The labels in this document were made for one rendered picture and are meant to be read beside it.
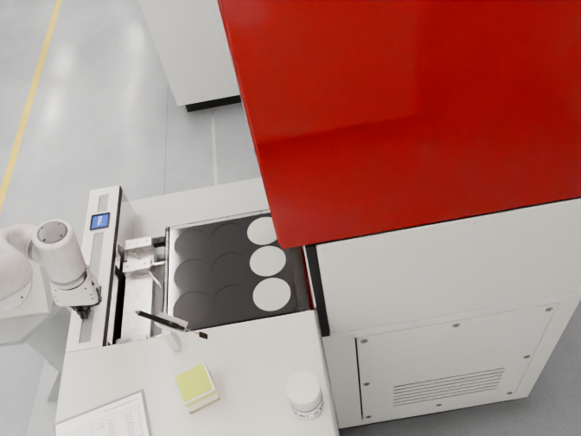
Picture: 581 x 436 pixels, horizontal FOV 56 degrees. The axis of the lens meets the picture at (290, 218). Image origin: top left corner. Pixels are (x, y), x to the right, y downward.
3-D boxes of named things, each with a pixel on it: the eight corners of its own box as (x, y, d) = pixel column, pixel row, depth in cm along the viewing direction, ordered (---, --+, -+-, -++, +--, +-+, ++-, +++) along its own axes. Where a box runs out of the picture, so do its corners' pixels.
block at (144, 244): (154, 241, 164) (151, 235, 161) (154, 250, 161) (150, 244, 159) (128, 246, 164) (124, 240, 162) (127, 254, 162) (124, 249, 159)
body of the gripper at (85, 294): (92, 259, 130) (101, 285, 138) (47, 261, 128) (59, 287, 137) (89, 285, 125) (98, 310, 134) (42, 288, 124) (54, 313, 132)
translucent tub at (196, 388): (211, 372, 126) (203, 360, 120) (222, 400, 121) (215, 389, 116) (181, 387, 124) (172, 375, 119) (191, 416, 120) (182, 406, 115)
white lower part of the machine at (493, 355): (456, 234, 257) (480, 96, 194) (525, 406, 205) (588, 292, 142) (308, 260, 259) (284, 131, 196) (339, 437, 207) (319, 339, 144)
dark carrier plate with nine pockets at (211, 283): (284, 211, 163) (284, 209, 162) (298, 311, 141) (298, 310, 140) (170, 231, 163) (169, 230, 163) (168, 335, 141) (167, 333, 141)
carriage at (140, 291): (157, 245, 166) (154, 239, 164) (152, 355, 143) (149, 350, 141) (131, 249, 167) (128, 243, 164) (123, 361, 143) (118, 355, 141)
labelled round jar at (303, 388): (321, 385, 120) (317, 368, 113) (326, 417, 116) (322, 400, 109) (290, 391, 120) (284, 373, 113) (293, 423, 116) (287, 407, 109)
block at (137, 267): (153, 263, 159) (150, 257, 156) (153, 272, 156) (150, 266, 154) (126, 267, 159) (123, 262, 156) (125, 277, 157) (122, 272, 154)
